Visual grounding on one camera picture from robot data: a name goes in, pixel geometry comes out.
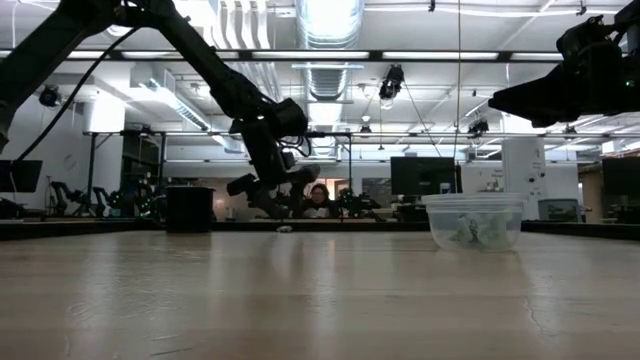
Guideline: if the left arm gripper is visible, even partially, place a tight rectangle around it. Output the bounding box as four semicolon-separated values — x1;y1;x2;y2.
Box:
227;119;321;220

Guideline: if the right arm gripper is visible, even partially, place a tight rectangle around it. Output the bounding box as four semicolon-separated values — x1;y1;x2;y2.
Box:
488;47;626;128

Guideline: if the person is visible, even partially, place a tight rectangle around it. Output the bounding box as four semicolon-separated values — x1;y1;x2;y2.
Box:
299;182;344;220

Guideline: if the black ceiling spotlight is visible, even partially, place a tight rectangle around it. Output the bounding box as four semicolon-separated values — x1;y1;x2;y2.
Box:
467;118;490;139
38;84;61;108

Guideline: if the white LED light strip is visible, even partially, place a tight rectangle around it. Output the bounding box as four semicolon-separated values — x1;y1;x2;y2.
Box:
251;50;371;61
382;50;501;61

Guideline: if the wooden cabinet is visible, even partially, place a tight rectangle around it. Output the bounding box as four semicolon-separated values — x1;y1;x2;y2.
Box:
578;162;605;225

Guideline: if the grey bin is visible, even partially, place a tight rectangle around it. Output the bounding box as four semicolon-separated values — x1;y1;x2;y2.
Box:
537;198;584;223

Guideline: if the clear plastic bowl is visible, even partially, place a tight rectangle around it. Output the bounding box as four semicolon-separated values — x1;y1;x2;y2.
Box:
420;192;530;253

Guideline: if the black monitor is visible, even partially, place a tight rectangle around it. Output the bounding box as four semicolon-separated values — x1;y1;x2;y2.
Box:
602;156;640;225
390;156;458;197
0;159;44;194

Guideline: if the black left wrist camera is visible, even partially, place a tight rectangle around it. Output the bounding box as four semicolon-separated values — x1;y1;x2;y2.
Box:
277;148;299;172

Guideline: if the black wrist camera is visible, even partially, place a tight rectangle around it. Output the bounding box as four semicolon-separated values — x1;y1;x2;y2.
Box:
555;14;624;64
277;148;299;172

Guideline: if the black aluminium station frame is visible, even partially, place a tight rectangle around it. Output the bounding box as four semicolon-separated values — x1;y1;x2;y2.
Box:
0;48;640;242

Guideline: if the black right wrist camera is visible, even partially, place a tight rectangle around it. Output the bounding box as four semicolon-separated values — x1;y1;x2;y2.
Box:
555;14;624;64

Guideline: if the background black station frame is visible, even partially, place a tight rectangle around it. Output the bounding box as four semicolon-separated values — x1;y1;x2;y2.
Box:
299;131;354;221

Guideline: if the black overhead camera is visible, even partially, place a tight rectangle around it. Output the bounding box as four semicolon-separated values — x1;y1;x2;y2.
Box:
378;63;406;101

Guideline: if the silver ceiling air duct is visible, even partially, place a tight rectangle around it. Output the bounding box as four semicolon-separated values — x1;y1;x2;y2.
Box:
294;0;365;159

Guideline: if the black shelving frame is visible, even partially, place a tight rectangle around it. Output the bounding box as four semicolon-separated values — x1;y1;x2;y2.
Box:
83;130;169;221

